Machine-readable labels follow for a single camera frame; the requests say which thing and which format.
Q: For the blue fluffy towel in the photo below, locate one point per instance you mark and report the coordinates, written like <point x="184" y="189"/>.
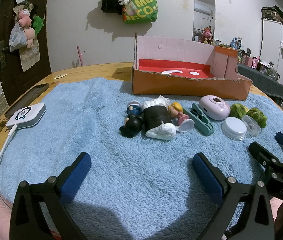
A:
<point x="106" y="135"/>

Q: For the pink stick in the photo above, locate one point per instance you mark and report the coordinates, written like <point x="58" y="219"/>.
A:
<point x="79" y="55"/>

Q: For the dark brown door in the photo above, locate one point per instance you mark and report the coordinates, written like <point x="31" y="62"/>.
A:
<point x="6" y="62"/>

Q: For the blond figurine with pink base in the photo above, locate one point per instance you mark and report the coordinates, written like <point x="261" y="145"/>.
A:
<point x="176" y="108"/>

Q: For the green tote bag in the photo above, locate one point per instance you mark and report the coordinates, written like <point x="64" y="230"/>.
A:
<point x="144" y="7"/>

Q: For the side table with dark cloth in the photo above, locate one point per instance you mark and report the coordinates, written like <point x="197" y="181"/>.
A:
<point x="261" y="80"/>

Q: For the clear plastic bag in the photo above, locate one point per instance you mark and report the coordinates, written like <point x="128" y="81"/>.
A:
<point x="16" y="38"/>

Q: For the green plush toy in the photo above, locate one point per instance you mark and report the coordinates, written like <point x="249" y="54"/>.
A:
<point x="38" y="23"/>

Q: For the white cabinet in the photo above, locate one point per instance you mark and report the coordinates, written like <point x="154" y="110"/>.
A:
<point x="272" y="45"/>

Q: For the wall mirror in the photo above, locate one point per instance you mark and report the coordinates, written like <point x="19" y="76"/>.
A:
<point x="204" y="0"/>

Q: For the small clear plastic container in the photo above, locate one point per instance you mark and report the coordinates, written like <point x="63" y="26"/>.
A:
<point x="252" y="127"/>

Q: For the pink rabbit plush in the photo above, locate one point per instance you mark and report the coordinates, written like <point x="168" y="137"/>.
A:
<point x="206" y="36"/>

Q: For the lilac round case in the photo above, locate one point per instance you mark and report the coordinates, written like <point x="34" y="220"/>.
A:
<point x="211" y="107"/>

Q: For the patterned storage bag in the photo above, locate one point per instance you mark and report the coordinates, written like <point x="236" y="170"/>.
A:
<point x="271" y="12"/>

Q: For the small white sticker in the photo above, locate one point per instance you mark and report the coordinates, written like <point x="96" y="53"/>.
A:
<point x="59" y="76"/>

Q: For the black and white bundle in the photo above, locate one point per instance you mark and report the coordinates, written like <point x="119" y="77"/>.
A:
<point x="156" y="117"/>

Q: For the row of small bottles and boxes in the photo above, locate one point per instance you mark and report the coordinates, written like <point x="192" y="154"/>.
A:
<point x="246" y="56"/>

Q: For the black-headed mouse figurine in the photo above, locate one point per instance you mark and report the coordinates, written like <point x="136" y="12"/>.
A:
<point x="131" y="126"/>

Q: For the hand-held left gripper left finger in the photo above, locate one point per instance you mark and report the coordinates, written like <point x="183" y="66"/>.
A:
<point x="76" y="177"/>

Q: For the orange cardboard box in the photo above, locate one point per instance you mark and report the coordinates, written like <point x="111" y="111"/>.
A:
<point x="181" y="86"/>

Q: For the beige hanging bag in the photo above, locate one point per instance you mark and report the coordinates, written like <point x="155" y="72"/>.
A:
<point x="30" y="58"/>

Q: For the teal plastic clip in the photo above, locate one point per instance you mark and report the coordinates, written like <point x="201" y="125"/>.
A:
<point x="206" y="127"/>

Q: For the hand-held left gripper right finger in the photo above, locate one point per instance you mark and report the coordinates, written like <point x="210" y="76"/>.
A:
<point x="206" y="177"/>

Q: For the white square charger device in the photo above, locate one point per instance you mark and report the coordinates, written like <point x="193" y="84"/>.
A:
<point x="29" y="115"/>

